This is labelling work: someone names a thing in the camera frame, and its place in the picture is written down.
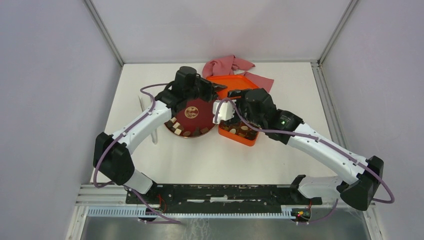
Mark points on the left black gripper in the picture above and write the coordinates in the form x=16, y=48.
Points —
x=210, y=88

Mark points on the orange box lid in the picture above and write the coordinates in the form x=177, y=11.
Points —
x=232, y=82

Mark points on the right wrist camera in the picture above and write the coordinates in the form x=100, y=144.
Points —
x=222, y=111

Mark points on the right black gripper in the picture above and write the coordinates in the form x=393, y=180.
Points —
x=238, y=92

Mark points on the orange chocolate box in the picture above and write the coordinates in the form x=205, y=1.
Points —
x=238, y=132

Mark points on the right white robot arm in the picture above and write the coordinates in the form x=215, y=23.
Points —
x=357, y=177

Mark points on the round dark red plate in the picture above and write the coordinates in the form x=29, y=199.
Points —
x=195, y=120

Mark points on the pink cloth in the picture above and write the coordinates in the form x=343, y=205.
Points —
x=228, y=65

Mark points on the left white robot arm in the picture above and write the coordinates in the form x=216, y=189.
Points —
x=112, y=159

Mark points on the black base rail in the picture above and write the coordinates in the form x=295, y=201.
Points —
x=225, y=199

